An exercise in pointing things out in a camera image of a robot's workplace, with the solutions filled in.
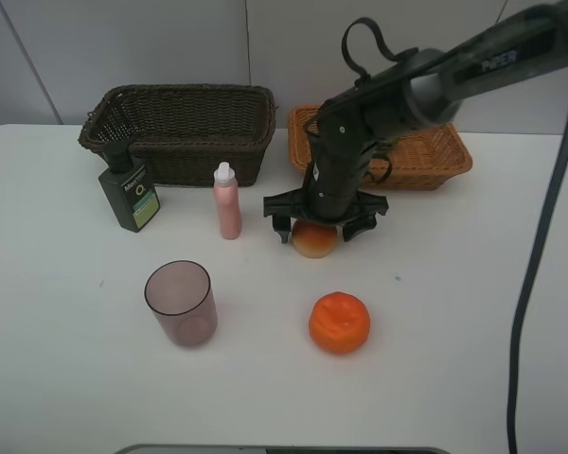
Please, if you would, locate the dark brown wicker basket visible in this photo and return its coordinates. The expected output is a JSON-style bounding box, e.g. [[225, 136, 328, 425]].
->
[[79, 84, 275, 187]]

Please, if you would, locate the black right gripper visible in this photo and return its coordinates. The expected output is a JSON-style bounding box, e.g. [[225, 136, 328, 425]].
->
[[263, 120, 388, 244]]

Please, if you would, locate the translucent purple plastic cup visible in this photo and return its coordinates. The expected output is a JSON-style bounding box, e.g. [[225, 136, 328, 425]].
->
[[144, 260, 218, 348]]

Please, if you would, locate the orange tangerine toy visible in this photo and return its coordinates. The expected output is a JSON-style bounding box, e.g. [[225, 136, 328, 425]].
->
[[309, 291, 371, 355]]

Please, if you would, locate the red yellow peach toy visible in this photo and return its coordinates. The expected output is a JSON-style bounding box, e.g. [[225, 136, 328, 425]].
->
[[292, 219, 338, 258]]

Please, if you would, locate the light orange wicker basket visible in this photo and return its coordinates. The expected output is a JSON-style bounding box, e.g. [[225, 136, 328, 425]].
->
[[288, 105, 472, 191]]

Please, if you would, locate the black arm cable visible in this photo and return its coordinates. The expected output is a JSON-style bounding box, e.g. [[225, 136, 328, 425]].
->
[[506, 61, 568, 454]]

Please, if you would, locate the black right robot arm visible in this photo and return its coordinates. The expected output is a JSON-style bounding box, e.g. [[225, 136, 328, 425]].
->
[[263, 1, 568, 239]]

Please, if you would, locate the dark green pump bottle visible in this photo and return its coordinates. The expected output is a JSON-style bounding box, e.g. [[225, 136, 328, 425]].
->
[[98, 139, 161, 233]]

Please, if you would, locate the pink bottle white cap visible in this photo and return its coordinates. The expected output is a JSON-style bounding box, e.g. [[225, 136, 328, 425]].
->
[[214, 162, 241, 240]]

